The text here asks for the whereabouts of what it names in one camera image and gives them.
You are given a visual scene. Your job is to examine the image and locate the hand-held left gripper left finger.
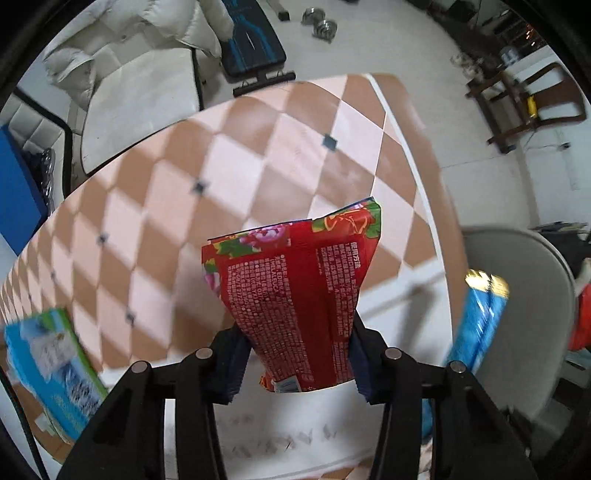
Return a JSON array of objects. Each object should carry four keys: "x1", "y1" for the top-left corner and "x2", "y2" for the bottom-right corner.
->
[{"x1": 56, "y1": 323, "x2": 254, "y2": 480}]

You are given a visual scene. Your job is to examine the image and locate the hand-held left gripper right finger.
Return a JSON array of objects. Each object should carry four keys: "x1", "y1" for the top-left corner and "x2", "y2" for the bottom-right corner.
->
[{"x1": 348, "y1": 314, "x2": 541, "y2": 480}]

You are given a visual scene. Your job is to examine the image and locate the red flowered packet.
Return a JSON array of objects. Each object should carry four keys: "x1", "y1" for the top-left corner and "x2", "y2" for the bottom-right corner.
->
[{"x1": 202, "y1": 197, "x2": 383, "y2": 394}]

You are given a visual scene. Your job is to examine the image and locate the long blue packet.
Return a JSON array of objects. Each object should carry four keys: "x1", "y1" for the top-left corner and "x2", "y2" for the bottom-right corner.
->
[{"x1": 422, "y1": 269, "x2": 511, "y2": 441}]

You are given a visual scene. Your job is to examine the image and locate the cardboard box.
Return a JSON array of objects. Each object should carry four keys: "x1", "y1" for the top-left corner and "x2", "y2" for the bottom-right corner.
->
[{"x1": 4, "y1": 308, "x2": 109, "y2": 464}]

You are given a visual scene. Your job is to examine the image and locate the white printed table runner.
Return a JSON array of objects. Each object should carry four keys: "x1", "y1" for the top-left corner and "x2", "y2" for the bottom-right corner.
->
[{"x1": 99, "y1": 258, "x2": 467, "y2": 480}]

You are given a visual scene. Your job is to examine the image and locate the blue mat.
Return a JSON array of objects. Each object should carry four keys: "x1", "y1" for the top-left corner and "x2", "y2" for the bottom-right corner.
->
[{"x1": 0, "y1": 124, "x2": 49, "y2": 257}]

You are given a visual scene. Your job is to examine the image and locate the white chair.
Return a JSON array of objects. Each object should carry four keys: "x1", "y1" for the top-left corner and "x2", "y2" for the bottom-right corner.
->
[{"x1": 44, "y1": 0, "x2": 205, "y2": 176}]

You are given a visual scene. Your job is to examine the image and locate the grey tufted chair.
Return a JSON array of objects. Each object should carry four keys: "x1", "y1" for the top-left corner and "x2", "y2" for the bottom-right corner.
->
[{"x1": 0, "y1": 90, "x2": 72, "y2": 197}]

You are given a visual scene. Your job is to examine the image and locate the white shoes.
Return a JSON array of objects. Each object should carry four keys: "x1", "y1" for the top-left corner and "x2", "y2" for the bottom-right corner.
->
[{"x1": 450, "y1": 53, "x2": 482, "y2": 75}]

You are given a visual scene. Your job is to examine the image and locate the black weight bench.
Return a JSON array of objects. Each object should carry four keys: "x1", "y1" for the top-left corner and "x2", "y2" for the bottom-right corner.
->
[{"x1": 221, "y1": 0, "x2": 296, "y2": 97}]

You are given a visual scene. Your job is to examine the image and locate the dark wooden chair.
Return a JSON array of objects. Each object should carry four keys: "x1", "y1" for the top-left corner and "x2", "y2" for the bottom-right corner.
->
[{"x1": 464, "y1": 62, "x2": 587, "y2": 155}]

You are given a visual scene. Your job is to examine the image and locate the white puffer jacket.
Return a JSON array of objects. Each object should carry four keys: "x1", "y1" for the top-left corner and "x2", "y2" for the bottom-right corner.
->
[{"x1": 44, "y1": 0, "x2": 236, "y2": 109}]

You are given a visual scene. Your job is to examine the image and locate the dark exercise equipment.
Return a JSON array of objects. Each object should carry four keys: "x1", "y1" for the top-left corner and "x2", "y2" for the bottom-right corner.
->
[{"x1": 455, "y1": 0, "x2": 525, "y2": 62}]

